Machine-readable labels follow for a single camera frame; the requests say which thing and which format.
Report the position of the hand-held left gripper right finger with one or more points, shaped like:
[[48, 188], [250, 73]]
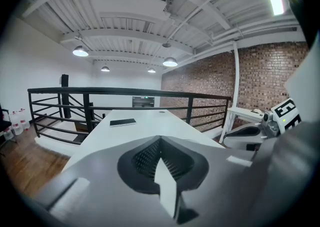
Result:
[[220, 171]]

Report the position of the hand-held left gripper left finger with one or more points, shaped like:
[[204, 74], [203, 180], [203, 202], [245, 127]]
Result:
[[100, 178]]

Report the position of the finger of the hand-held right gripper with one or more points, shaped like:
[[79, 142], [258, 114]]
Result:
[[246, 128], [237, 142]]

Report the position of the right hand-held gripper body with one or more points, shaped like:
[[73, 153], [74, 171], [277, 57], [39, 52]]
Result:
[[287, 116]]

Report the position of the white side table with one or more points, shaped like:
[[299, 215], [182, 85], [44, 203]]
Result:
[[240, 112]]

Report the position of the white vertical pipe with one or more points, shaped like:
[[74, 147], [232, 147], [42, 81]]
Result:
[[236, 76]]

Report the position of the black smartphone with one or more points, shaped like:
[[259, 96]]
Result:
[[123, 122]]

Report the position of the white rectangular table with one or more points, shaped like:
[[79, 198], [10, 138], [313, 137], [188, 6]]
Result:
[[145, 131]]

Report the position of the dark double door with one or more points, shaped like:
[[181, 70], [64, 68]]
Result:
[[143, 101]]

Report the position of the tall black column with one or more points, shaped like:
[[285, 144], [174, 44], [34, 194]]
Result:
[[65, 96]]

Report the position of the black metal railing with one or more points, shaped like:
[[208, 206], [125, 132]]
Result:
[[125, 91]]

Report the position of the group of clear water bottles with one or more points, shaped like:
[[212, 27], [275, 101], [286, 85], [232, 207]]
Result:
[[18, 123]]

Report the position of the round pendant ceiling lamp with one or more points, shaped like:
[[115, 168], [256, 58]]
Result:
[[105, 68], [151, 70], [80, 51], [170, 61]]

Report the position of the black office chair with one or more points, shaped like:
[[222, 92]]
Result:
[[5, 121]]

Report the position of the white ceiling air conditioner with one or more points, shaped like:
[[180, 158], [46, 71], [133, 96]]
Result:
[[130, 8]]

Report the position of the right hand-held gripper camera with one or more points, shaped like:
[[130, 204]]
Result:
[[268, 119]]

